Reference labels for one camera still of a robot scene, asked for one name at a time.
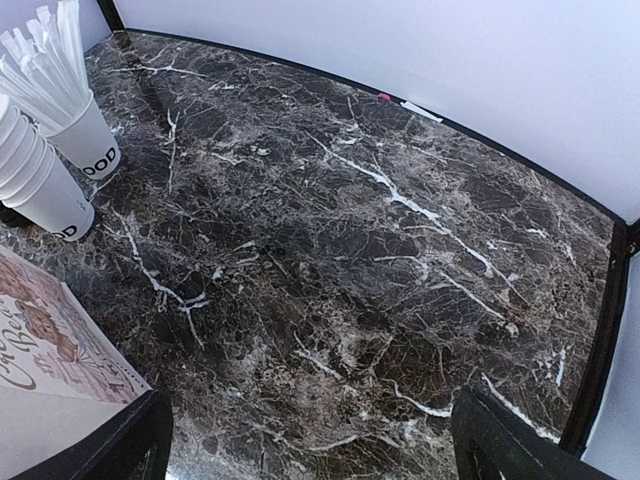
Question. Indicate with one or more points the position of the printed paper takeout bag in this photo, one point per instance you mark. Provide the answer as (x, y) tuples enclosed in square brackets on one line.
[(61, 377)]

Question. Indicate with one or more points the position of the black left corner post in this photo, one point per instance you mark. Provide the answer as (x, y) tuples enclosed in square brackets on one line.
[(111, 15)]

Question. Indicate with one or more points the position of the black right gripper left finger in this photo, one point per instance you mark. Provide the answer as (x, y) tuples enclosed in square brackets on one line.
[(135, 442)]

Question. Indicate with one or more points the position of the stack of white paper cups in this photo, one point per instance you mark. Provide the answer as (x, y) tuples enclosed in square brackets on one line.
[(34, 181)]

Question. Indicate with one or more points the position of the white cup holding straws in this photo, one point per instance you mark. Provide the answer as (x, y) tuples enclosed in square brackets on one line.
[(87, 142)]

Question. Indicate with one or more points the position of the bundle of wrapped white straws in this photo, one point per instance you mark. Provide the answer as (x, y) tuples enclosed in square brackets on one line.
[(45, 73)]

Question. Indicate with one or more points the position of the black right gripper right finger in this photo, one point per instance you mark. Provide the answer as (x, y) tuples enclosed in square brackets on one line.
[(493, 442)]

